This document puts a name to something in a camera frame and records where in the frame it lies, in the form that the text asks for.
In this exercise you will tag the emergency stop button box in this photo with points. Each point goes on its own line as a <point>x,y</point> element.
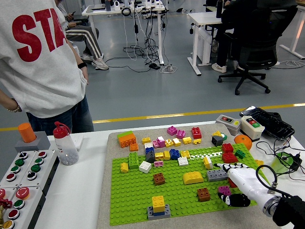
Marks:
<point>9,194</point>
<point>22,192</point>

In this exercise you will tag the orange fruit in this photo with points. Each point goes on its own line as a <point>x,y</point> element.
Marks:
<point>243,141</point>

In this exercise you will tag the red square brick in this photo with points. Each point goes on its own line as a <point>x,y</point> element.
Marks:
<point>230,158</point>
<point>227,148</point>

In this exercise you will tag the dark grey cube brick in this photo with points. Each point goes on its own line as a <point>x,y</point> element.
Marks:
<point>217,140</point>

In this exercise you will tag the magenta and white brick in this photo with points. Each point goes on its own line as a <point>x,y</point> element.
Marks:
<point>162,142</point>

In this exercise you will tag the orange small brick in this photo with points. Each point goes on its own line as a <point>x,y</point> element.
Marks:
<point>134,147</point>

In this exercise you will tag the red tall brick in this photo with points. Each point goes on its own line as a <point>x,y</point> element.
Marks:
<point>197,132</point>

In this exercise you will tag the white square brick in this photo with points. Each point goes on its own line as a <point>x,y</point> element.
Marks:
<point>145,167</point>
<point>183,161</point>

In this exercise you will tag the blue square brick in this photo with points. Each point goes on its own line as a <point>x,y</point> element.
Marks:
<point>159,213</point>
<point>175,154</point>

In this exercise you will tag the blue small brick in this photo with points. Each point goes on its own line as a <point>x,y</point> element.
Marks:
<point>149,150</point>

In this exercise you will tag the brass fitting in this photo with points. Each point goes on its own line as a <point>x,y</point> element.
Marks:
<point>2,215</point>

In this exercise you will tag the green plastic cup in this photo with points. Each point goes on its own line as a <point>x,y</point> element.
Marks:
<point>281,169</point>

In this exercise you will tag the black plug adapter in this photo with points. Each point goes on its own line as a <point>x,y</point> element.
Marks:
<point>297,160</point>

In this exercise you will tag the grey switch box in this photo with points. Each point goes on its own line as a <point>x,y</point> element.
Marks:
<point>228,123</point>

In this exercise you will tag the person's left forearm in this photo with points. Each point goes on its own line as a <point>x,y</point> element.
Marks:
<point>76,55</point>

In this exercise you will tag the grey long brick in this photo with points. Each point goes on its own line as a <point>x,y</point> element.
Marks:
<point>215,176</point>

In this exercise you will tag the person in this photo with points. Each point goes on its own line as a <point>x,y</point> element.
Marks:
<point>91,41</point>
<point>222,52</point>
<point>43,71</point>

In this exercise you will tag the black handheld device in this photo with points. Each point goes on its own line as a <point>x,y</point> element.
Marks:
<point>269,121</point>

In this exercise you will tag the black wristwatch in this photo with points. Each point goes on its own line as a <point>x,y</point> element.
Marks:
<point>82,65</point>

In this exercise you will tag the white flat panel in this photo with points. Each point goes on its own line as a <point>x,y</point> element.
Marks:
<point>78,142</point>

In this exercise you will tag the white desk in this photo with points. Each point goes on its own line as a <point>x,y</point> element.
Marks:
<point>299,31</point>
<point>205,17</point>
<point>107,12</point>

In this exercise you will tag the cream switch box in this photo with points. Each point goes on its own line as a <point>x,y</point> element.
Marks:
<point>250,129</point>

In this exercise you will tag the pink flat brick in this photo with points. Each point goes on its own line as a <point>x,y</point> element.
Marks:
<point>158,163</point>

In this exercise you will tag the grey wide brick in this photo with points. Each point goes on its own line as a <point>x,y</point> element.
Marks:
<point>166,212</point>

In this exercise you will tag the green baseplate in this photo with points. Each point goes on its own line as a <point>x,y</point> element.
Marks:
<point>133,198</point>

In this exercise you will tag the yellow sloped brick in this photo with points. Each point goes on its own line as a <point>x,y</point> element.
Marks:
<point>217,133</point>

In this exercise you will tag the yellow small brick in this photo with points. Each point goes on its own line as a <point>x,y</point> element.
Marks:
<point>259,162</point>
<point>169,142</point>
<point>124,168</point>
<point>177,141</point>
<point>187,140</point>
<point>147,140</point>
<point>185,154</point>
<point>166,155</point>
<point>159,156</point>

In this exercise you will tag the brown square brick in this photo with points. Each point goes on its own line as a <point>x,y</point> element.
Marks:
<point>203,195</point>
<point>159,179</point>

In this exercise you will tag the dark green brick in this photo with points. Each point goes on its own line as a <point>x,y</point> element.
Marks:
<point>240,154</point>

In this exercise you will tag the lime green flat brick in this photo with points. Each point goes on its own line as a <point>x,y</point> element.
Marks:
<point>124,133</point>

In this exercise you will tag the magenta square brick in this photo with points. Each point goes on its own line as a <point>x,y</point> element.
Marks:
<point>224,190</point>
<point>181,133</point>
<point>172,130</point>

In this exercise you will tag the yellow and white brick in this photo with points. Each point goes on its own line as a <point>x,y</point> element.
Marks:
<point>208,163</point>

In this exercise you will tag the person's left hand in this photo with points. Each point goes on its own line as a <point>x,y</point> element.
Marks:
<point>85,75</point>

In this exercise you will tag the yellow tiny brick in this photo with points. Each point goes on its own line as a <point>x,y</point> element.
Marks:
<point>197,141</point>

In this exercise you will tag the white button box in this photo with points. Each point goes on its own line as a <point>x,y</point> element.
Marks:
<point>19,163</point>
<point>35,168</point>

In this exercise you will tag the dark grey sloped brick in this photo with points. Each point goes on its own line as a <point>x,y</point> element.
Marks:
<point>150,157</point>

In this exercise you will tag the black office chair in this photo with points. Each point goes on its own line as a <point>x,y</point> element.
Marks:
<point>257,47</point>

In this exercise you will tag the person's right forearm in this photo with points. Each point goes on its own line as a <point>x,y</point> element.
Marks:
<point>7,97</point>

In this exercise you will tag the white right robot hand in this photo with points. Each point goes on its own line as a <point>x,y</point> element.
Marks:
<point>247,181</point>

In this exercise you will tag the black bottle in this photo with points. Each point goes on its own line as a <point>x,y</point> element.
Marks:
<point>218,10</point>

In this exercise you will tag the green and white brick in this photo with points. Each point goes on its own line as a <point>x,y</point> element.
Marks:
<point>225,136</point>

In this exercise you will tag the grey square block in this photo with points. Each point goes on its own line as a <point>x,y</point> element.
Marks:
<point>41,143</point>

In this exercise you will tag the yellow square brick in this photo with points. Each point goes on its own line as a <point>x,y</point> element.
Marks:
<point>158,202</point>

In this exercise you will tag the yellow arched brick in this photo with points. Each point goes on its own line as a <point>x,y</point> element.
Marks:
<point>193,178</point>

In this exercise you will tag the dark bottle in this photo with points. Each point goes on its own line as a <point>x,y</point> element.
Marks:
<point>108,6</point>

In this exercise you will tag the orange large brick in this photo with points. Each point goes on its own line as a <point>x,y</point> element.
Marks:
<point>128,140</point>

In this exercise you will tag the white camera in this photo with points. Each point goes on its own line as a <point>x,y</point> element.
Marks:
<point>116,6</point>

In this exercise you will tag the green tall brick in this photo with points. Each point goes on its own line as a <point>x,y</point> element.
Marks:
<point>133,161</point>

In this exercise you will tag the clear bottle red cap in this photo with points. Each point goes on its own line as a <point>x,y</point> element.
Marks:
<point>66,150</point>

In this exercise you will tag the black power strip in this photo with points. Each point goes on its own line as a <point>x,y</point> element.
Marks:
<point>155,66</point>

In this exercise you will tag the pink small brick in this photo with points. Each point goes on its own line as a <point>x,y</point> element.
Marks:
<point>156,143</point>

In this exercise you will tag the white small brick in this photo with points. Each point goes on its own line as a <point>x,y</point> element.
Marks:
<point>149,144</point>

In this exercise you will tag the orange cylinder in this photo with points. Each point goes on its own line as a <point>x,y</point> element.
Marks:
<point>26,132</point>

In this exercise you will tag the red long brick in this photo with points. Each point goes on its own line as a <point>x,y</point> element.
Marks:
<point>232,184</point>

